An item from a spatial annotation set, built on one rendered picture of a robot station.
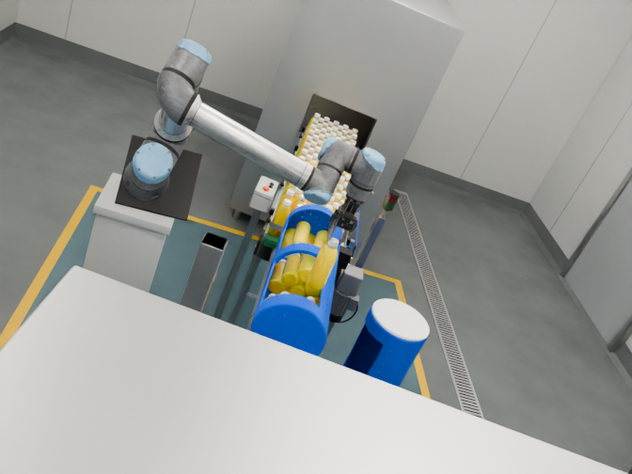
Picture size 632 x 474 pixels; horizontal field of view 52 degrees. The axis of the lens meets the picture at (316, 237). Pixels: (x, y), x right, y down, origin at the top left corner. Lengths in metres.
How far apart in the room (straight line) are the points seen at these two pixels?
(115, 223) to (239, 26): 4.56
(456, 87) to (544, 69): 0.95
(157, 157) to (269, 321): 0.77
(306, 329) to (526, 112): 5.74
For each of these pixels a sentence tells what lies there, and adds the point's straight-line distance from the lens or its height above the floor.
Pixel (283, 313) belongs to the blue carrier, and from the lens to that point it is 2.40.
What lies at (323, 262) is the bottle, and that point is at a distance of 2.42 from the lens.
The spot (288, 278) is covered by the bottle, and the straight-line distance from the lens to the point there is 2.72.
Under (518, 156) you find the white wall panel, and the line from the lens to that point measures 8.01.
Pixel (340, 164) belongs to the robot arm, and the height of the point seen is 1.76.
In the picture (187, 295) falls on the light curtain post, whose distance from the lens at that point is 1.71.
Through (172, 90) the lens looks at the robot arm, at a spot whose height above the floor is 1.82.
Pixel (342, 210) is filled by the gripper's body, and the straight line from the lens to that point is 2.31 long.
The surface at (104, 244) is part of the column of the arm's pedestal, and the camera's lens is 2.92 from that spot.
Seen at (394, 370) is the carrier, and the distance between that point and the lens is 2.98.
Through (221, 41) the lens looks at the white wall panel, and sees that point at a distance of 7.20.
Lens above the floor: 2.55
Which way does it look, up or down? 27 degrees down
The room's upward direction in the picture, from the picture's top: 24 degrees clockwise
